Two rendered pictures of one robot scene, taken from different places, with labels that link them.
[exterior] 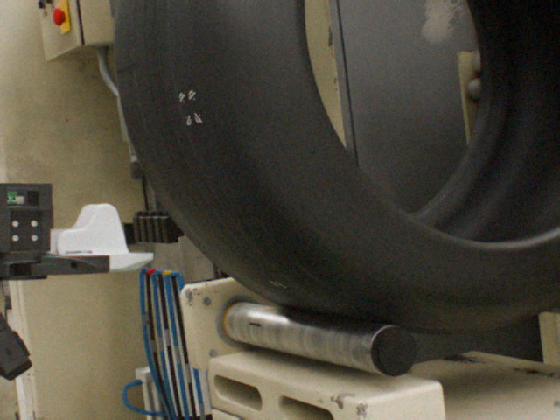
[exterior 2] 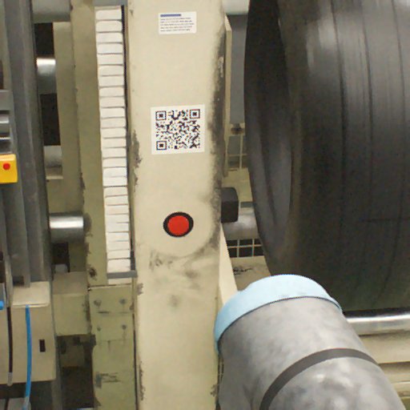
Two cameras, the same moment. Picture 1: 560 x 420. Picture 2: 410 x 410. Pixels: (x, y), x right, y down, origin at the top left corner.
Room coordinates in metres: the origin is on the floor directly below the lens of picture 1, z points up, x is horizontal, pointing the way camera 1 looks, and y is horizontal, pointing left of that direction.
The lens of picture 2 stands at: (0.98, 1.30, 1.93)
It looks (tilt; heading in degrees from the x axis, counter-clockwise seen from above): 32 degrees down; 288
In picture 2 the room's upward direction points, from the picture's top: 1 degrees clockwise
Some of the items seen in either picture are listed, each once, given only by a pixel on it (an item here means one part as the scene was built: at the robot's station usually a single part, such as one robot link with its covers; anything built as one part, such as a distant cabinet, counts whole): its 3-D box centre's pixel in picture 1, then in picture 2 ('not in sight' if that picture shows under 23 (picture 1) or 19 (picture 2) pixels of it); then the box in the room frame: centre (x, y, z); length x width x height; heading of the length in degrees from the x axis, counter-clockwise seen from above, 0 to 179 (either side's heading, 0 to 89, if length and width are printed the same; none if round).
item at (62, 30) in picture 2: not in sight; (78, 178); (1.95, -0.71, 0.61); 0.33 x 0.06 x 0.86; 115
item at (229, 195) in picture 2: not in sight; (227, 205); (1.42, -0.17, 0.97); 0.05 x 0.04 x 0.05; 115
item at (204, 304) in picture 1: (340, 300); (220, 275); (1.39, -0.06, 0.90); 0.40 x 0.03 x 0.10; 115
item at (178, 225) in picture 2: not in sight; (178, 223); (1.43, 0.04, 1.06); 0.03 x 0.02 x 0.03; 25
